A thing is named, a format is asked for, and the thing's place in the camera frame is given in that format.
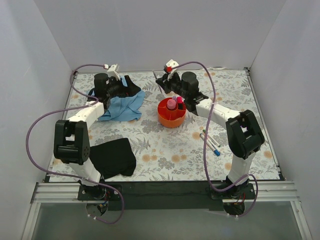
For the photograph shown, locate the black cloth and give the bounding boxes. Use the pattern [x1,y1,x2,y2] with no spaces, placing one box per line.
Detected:
[89,138,137,179]

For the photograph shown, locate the blue cap marker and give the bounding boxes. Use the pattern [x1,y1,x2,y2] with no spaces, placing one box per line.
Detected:
[199,133,221,157]

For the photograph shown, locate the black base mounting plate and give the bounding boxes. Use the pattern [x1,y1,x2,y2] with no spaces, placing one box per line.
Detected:
[77,181,256,211]

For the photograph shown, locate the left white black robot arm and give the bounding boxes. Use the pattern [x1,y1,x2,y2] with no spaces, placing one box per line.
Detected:
[53,73,141,200]

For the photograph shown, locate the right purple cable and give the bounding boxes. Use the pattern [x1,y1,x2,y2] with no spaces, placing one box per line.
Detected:
[172,61,258,217]

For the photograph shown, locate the pink black highlighter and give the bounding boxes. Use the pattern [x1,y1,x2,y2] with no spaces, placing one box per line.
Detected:
[176,96,184,110]

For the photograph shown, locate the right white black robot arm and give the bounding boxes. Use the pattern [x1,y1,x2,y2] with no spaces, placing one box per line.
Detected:
[155,71,265,199]

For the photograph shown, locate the green cap marker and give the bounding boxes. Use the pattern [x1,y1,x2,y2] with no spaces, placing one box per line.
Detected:
[202,129,221,148]

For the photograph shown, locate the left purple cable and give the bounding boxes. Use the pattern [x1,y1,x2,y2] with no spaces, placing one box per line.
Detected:
[25,64,125,225]

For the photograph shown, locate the purple cable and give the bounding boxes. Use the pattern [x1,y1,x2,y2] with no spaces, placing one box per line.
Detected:
[172,61,258,217]
[25,64,125,225]

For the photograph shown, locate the pink glue bottle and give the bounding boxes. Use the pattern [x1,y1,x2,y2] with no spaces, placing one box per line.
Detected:
[166,98,177,111]

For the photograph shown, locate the floral table mat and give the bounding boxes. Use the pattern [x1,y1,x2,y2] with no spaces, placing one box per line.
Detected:
[74,70,280,181]

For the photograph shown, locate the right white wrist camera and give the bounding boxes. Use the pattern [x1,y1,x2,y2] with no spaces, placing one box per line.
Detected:
[164,59,179,78]

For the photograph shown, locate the orange round organizer container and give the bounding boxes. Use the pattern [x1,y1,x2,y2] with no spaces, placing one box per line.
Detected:
[157,97,187,129]

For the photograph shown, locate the orange cap marker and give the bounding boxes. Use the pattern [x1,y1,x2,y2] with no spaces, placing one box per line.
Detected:
[207,136,220,151]

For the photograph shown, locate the blue cloth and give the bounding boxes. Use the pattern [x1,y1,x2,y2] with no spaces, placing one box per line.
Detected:
[87,73,145,122]

